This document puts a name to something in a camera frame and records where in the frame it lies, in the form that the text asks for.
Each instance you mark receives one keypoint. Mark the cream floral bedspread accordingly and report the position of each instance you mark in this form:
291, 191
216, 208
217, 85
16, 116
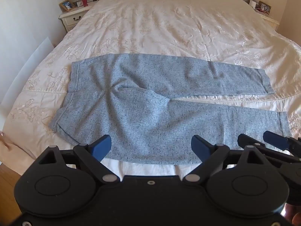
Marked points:
169, 28

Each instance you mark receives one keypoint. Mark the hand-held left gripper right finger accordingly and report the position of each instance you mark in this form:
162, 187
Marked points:
199, 146

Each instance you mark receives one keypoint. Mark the peach cloth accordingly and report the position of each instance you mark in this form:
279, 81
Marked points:
16, 149

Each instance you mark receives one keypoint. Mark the person's right hand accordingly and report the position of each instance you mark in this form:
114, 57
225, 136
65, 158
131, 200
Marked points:
295, 216

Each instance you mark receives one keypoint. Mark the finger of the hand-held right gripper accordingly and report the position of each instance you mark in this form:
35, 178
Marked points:
248, 141
277, 140

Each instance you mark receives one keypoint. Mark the red bottle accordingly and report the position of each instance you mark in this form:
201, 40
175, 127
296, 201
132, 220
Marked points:
84, 0

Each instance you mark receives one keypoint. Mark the white bed sheet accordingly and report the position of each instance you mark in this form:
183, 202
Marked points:
150, 168

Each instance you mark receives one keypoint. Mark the cream nightstand with drawer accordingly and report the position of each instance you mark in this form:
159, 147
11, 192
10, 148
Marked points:
73, 18

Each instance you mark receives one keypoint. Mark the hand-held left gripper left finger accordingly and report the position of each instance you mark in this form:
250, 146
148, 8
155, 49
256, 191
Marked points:
103, 146

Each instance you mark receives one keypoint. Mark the wooden photo frame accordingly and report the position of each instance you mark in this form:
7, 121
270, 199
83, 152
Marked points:
66, 5

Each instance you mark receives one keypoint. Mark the grey speckled pants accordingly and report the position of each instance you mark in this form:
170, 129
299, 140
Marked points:
145, 113

